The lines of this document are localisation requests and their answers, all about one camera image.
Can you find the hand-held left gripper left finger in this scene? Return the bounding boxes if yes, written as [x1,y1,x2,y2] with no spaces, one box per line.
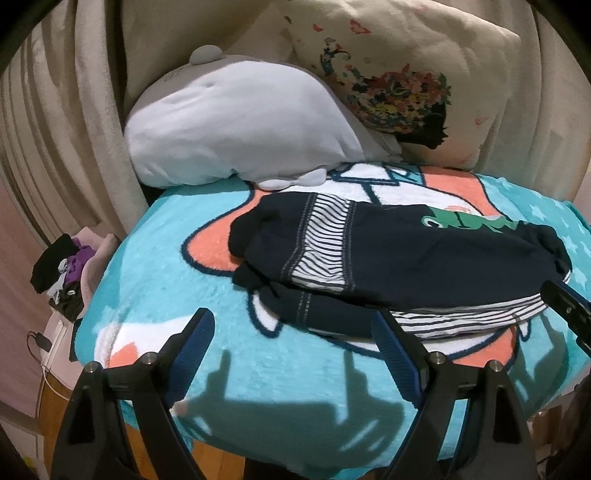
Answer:
[51,307,216,480]

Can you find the navy striped pants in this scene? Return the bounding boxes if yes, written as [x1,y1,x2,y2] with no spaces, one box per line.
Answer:
[229,191,573,341]

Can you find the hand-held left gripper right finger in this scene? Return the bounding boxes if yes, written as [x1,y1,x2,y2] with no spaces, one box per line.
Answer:
[370,308,539,480]

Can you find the beige plush cloth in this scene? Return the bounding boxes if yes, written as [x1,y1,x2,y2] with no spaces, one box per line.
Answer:
[480,0,591,204]

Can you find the pile of dark clothes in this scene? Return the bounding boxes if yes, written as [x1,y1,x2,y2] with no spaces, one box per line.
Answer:
[30,233,100,319]

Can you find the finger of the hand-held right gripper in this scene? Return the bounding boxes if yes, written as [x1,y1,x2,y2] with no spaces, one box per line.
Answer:
[539,279,591,358]

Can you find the white grey plush toy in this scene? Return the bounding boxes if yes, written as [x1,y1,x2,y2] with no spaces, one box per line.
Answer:
[124,45,402,189]

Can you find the black charger plug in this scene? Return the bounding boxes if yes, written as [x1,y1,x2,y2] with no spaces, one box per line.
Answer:
[28,331,54,355]

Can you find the printed turquoise fleece blanket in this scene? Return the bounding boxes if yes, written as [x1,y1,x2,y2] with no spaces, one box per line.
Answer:
[69,161,591,462]

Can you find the cream floral print pillow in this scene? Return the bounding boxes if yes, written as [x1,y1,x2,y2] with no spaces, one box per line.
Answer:
[277,0,522,174]

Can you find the beige curtain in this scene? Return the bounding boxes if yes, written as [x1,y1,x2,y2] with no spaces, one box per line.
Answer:
[0,0,287,241]

